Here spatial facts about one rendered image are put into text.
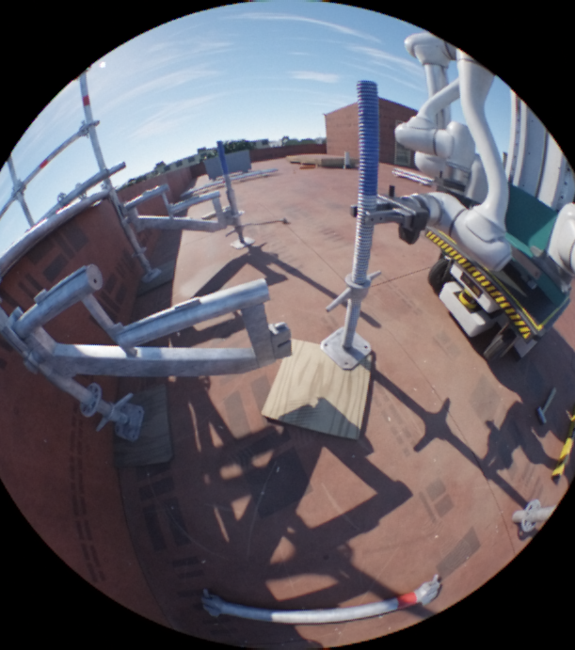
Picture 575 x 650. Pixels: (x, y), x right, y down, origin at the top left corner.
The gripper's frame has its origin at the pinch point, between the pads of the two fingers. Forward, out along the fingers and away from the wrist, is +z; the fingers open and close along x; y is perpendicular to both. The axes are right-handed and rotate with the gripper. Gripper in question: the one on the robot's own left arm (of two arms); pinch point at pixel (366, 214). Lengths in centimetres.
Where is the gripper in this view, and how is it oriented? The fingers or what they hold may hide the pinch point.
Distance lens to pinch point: 46.1
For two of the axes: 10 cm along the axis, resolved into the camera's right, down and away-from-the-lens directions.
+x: 3.5, 6.9, -6.4
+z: -9.3, 3.3, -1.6
